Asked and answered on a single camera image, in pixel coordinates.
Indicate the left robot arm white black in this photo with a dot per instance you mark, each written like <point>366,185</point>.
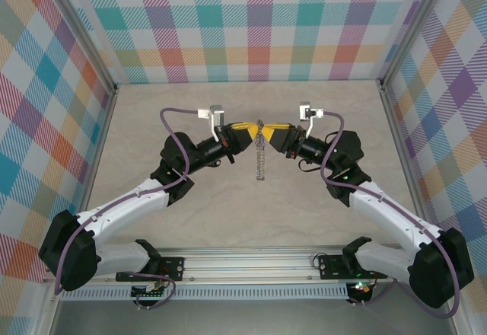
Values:
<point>72,259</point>

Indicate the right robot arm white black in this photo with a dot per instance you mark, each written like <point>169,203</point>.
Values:
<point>437,270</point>

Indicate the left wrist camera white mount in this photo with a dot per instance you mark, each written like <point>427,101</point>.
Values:
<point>217,114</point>

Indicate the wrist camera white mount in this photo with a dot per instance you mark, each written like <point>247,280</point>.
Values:
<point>217,114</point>
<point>306,111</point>

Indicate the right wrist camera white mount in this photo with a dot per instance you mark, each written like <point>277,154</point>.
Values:
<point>306,111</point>

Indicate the aluminium side rail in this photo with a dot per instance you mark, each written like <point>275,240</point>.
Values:
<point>100,141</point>
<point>399,141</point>

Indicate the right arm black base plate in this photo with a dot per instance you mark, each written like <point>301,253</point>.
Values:
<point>331,268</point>

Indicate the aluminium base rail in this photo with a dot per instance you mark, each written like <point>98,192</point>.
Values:
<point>247,262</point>

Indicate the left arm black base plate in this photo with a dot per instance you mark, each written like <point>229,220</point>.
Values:
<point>176,268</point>

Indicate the aluminium corner post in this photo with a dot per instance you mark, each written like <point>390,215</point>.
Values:
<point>412,26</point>
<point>85,26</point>

